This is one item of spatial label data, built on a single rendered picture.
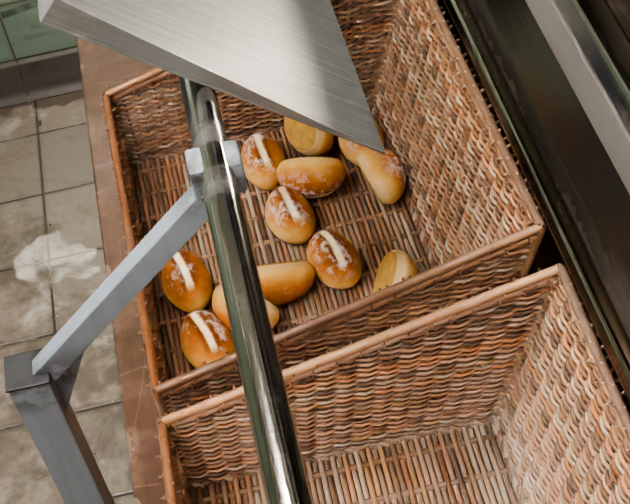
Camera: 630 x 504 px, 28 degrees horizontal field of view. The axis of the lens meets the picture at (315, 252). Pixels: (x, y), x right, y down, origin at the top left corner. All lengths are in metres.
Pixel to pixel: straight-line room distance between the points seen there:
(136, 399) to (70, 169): 1.25
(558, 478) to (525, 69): 0.44
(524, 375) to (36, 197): 1.56
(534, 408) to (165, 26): 0.61
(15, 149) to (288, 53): 1.73
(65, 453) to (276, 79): 0.44
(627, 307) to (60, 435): 0.57
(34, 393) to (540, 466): 0.57
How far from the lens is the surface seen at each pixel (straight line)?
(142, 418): 1.62
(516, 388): 1.48
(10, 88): 3.03
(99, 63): 2.13
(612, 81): 0.69
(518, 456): 1.51
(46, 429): 1.27
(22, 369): 1.23
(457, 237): 1.62
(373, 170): 1.75
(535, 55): 1.37
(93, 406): 2.38
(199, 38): 1.16
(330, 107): 1.20
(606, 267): 1.22
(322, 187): 1.77
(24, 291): 2.61
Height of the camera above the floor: 1.89
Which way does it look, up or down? 48 degrees down
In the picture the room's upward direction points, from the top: 9 degrees counter-clockwise
